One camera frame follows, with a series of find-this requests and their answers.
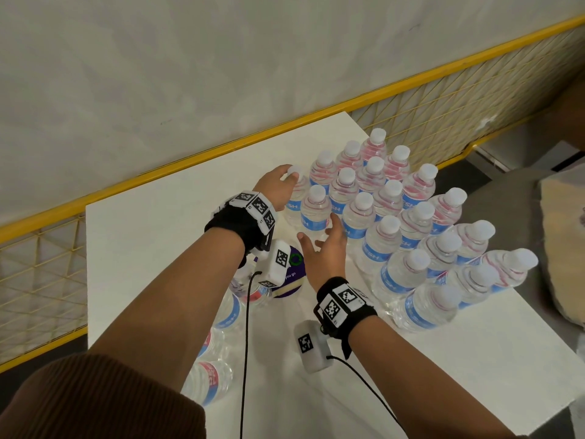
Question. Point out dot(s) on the person's right hand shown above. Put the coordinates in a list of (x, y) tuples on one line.
[(326, 260)]

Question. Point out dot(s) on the person's left hand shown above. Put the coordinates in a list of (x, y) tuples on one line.
[(274, 187)]

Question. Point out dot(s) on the arranged group of water bottles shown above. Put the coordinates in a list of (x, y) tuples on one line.
[(388, 242)]

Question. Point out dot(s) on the brown cardboard box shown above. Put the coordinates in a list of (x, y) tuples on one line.
[(566, 251)]

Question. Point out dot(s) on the person's right forearm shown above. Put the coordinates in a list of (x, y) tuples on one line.
[(420, 388)]

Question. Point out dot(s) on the person's left forearm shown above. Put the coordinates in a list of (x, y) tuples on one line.
[(173, 306)]

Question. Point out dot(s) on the purple round sticker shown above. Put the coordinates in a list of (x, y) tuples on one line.
[(294, 278)]

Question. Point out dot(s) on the black wristband with markers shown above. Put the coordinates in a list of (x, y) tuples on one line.
[(338, 306), (233, 224)]

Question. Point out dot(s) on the white table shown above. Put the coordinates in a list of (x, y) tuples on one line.
[(151, 233)]

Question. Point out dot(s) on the brown sweater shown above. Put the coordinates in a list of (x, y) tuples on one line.
[(91, 402)]

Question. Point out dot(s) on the brown chair backrest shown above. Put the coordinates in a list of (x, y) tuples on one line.
[(571, 118)]

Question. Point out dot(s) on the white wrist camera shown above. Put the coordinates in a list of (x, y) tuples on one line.
[(276, 262), (313, 347)]

